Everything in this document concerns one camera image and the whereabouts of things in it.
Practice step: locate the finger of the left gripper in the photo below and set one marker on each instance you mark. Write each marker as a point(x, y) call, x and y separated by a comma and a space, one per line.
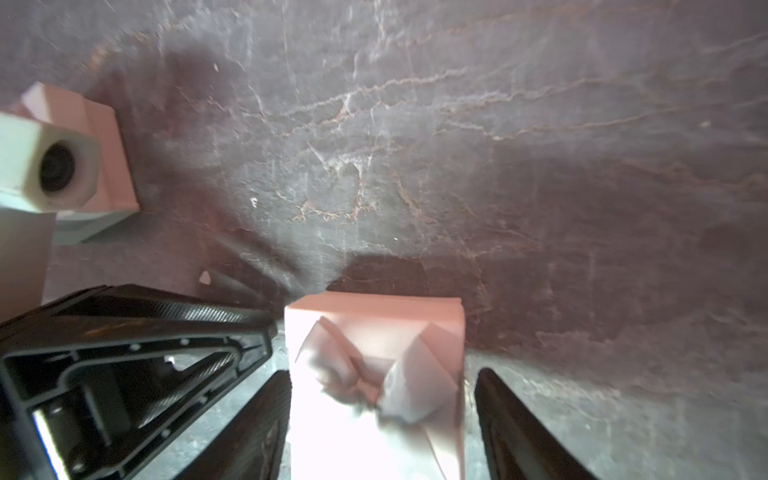
point(96, 384)

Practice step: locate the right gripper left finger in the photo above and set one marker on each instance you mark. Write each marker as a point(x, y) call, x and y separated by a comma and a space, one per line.
point(251, 445)

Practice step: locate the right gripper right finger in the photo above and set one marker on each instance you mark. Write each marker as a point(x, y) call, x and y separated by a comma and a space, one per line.
point(517, 445)

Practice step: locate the small pink gift box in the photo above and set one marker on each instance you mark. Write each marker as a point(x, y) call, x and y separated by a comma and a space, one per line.
point(93, 190)

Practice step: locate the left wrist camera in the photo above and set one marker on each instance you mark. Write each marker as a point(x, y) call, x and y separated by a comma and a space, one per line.
point(28, 217)

